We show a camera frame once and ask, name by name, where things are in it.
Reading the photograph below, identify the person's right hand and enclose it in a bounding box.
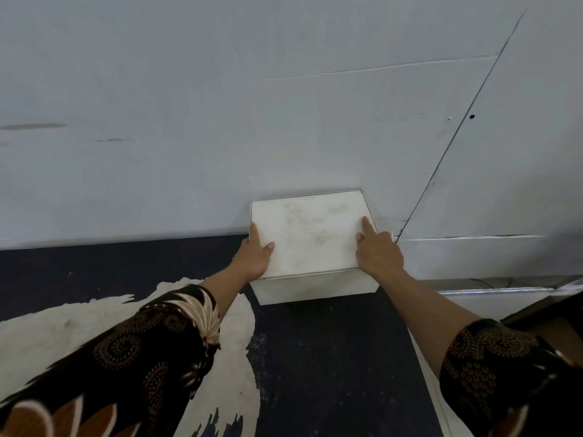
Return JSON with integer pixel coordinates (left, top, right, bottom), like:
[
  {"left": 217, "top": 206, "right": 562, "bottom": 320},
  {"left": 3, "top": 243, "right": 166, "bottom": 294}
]
[{"left": 355, "top": 215, "right": 405, "bottom": 280}]

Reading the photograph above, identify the person's left hand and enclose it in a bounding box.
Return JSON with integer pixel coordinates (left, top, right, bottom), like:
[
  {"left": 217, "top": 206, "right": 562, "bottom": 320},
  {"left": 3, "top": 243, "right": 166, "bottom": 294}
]
[{"left": 227, "top": 222, "right": 276, "bottom": 283}]

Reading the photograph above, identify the white box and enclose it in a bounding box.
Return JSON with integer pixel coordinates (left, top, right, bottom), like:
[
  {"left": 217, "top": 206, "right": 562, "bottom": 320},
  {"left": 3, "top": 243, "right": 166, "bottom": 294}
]
[{"left": 249, "top": 268, "right": 381, "bottom": 307}]

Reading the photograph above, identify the white box lid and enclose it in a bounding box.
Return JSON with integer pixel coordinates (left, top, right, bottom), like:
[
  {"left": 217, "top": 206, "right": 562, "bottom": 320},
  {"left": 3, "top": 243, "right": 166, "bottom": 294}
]
[{"left": 249, "top": 189, "right": 379, "bottom": 280}]

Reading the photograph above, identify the person's left forearm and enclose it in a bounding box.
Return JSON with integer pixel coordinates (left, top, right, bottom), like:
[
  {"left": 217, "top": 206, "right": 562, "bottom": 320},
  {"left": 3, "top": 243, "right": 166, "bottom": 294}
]
[{"left": 200, "top": 266, "right": 252, "bottom": 322}]

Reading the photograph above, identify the person's right forearm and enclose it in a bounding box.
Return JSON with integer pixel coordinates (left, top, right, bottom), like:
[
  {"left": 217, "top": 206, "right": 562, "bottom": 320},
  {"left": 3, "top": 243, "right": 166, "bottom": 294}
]
[{"left": 380, "top": 270, "right": 482, "bottom": 378}]

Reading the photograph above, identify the person's patterned left sleeve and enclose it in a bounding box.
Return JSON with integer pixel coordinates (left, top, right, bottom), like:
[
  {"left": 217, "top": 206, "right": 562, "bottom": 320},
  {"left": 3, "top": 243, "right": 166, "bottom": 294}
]
[{"left": 0, "top": 284, "right": 222, "bottom": 437}]

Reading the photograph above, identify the person's patterned sleeve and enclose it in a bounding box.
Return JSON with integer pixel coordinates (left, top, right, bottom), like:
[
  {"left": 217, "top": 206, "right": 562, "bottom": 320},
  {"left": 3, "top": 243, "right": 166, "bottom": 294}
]
[
  {"left": 439, "top": 318, "right": 583, "bottom": 437},
  {"left": 0, "top": 284, "right": 222, "bottom": 437}
]

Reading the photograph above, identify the person's patterned right sleeve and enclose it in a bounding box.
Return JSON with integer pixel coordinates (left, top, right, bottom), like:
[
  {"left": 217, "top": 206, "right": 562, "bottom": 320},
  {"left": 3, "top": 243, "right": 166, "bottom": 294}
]
[{"left": 439, "top": 318, "right": 583, "bottom": 437}]

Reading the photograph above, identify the metal floor rail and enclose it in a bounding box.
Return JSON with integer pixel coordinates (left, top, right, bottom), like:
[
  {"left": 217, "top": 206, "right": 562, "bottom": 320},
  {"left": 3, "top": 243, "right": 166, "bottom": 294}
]
[{"left": 439, "top": 285, "right": 583, "bottom": 297}]

